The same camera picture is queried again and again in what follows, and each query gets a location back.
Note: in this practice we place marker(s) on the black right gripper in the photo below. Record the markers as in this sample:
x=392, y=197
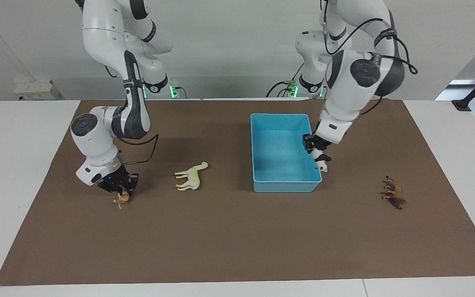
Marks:
x=111, y=181

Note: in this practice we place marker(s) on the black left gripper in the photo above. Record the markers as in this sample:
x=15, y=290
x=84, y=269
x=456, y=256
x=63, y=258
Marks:
x=322, y=143

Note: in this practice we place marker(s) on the orange striped tiger toy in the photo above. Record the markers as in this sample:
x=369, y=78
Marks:
x=123, y=200

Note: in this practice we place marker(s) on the black and white panda toy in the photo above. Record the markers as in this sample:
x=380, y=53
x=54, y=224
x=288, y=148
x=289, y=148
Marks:
x=322, y=166

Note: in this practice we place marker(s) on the cream llama toy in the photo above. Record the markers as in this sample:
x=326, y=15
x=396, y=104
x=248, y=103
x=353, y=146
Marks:
x=194, y=177

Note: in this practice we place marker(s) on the brown lion toy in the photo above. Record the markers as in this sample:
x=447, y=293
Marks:
x=394, y=194

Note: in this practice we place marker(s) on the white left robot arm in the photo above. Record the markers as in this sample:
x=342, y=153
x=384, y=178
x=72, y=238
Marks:
x=357, y=95

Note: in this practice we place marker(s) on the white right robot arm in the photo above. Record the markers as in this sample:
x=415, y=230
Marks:
x=97, y=41

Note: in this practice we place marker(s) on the light blue plastic storage box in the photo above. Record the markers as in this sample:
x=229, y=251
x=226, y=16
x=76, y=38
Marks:
x=281, y=148

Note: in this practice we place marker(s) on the white background box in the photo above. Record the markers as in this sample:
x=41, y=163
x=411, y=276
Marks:
x=35, y=88

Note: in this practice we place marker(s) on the brown table mat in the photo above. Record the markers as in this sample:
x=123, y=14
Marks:
x=237, y=239

